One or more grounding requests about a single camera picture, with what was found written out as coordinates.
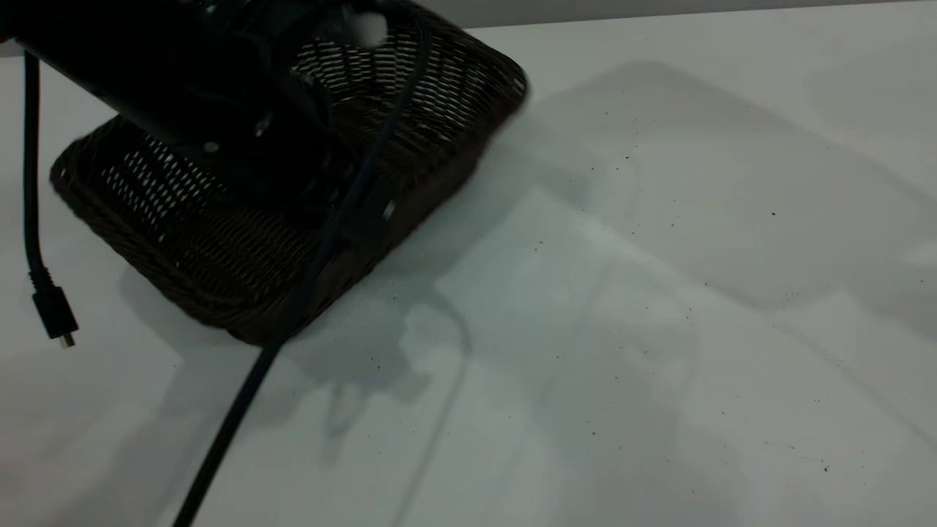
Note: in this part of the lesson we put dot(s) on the black wicker basket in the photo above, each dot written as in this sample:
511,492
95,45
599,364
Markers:
219,293

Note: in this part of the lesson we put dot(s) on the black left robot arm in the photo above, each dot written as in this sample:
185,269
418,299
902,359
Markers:
73,36

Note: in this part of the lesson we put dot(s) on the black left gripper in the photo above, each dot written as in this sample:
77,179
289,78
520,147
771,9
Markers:
249,124

